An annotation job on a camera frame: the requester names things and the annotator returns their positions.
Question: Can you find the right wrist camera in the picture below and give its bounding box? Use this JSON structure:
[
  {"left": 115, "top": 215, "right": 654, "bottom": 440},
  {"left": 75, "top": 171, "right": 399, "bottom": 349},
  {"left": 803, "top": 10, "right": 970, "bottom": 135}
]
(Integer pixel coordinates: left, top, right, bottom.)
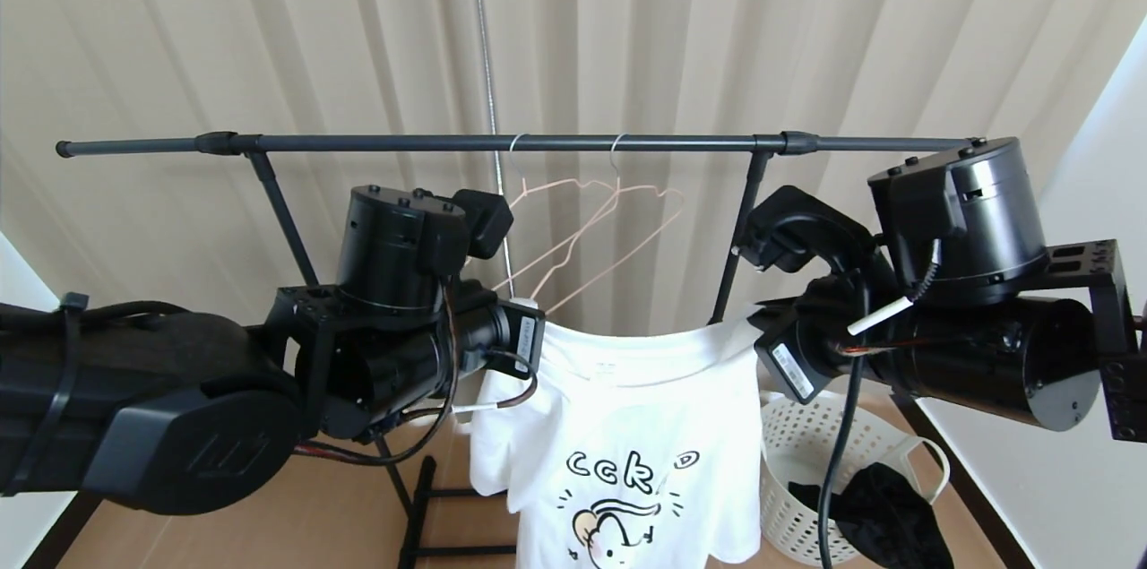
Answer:
[{"left": 737, "top": 185, "right": 877, "bottom": 276}]

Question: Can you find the pink clothes hanger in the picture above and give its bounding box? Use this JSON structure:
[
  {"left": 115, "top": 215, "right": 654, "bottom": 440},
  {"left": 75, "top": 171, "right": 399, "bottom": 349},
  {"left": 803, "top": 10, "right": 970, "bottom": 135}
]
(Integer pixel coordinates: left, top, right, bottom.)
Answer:
[
  {"left": 529, "top": 134, "right": 686, "bottom": 317},
  {"left": 488, "top": 134, "right": 621, "bottom": 303}
]

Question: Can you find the black garment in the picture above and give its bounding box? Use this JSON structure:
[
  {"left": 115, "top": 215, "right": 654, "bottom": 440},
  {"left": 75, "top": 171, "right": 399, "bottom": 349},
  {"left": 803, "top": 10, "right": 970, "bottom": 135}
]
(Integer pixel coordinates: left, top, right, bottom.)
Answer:
[{"left": 789, "top": 461, "right": 956, "bottom": 569}]

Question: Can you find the black clothes rack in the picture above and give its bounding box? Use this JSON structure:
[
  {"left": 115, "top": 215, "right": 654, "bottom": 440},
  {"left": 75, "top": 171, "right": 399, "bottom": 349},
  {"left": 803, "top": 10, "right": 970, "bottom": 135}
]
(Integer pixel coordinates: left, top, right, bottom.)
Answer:
[{"left": 56, "top": 131, "right": 979, "bottom": 569}]

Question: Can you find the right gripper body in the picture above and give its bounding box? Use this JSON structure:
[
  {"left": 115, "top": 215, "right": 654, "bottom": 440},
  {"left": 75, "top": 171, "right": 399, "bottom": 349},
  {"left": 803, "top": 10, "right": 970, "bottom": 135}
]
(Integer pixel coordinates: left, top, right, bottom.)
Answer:
[{"left": 755, "top": 282, "right": 866, "bottom": 404}]

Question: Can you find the black cable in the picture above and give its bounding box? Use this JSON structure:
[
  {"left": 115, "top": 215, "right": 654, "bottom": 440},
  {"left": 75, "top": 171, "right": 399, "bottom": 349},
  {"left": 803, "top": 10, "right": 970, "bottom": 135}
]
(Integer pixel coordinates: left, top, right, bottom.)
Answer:
[{"left": 817, "top": 278, "right": 875, "bottom": 569}]

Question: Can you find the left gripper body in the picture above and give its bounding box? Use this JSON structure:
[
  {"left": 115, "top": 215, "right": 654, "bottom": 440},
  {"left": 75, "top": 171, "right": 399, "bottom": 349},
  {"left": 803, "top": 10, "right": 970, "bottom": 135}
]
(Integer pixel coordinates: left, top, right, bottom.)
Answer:
[{"left": 453, "top": 280, "right": 546, "bottom": 377}]

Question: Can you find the beige curtain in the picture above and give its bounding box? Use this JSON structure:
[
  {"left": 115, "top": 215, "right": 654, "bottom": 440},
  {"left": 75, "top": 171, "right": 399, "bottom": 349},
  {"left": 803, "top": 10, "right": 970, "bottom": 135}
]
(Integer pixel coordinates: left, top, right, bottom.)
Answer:
[{"left": 0, "top": 0, "right": 1147, "bottom": 344}]

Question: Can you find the white laundry basket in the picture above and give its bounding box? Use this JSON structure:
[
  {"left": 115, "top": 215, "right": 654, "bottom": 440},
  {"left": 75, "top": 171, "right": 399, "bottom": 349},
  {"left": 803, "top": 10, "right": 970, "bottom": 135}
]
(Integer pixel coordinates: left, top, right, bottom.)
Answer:
[{"left": 760, "top": 390, "right": 951, "bottom": 568}]

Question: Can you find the white printed t-shirt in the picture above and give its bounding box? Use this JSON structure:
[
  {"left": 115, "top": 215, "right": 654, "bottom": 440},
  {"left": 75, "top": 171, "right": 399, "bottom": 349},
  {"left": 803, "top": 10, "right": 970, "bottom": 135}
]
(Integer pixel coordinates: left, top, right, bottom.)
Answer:
[{"left": 466, "top": 305, "right": 773, "bottom": 569}]

